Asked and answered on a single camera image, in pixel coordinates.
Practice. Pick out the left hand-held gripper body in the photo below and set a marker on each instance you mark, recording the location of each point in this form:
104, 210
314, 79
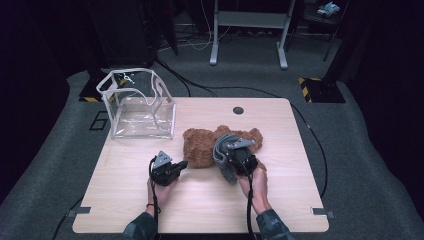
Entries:
165, 173

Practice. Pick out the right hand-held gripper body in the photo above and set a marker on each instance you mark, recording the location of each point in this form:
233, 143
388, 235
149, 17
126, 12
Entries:
241, 160

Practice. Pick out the brown teddy bear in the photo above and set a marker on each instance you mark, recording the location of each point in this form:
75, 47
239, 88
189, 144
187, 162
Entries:
200, 150

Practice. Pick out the clear plastic bag white trim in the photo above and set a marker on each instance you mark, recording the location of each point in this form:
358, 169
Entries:
140, 113

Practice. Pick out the person's left hand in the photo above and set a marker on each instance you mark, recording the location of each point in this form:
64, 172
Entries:
162, 196

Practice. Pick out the person's right hand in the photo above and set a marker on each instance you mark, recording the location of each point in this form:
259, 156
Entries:
261, 190

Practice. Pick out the black wristband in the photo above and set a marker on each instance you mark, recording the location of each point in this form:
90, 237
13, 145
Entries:
150, 204

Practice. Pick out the dark round table grommet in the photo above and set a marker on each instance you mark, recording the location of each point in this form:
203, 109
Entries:
238, 110

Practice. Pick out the black cabinet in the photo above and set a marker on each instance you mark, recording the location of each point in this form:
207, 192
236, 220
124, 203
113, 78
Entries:
123, 33

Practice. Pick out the dark curtain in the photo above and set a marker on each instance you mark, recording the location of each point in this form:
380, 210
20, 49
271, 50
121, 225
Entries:
26, 83
390, 83

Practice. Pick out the blue and white object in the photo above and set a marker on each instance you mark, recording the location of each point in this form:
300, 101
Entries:
328, 9

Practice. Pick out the white metal desk frame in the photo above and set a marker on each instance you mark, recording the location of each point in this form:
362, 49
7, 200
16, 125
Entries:
253, 19

